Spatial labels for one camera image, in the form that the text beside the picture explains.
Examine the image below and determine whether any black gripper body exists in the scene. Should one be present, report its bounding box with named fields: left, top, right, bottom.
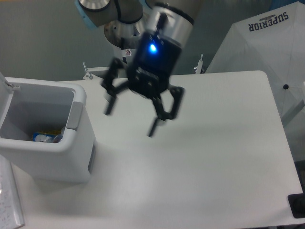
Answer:
left=126, top=31, right=182, bottom=98

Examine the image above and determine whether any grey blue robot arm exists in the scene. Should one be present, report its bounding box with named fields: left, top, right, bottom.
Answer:
left=75, top=0, right=202, bottom=136

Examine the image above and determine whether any white open trash can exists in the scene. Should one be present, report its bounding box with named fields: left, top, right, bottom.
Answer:
left=0, top=76, right=96, bottom=183

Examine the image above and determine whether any blue yellow snack wrapper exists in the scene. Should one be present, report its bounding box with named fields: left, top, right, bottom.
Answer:
left=32, top=130, right=64, bottom=143

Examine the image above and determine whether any white superior umbrella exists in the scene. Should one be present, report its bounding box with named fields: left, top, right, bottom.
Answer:
left=207, top=1, right=305, bottom=116

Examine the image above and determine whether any black device at edge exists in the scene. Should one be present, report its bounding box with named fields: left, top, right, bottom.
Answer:
left=288, top=193, right=305, bottom=219

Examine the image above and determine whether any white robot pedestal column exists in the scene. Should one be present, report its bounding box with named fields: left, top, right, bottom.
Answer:
left=110, top=45, right=137, bottom=79

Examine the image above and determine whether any white metal base bracket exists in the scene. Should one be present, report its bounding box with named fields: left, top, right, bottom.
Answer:
left=82, top=54, right=206, bottom=80

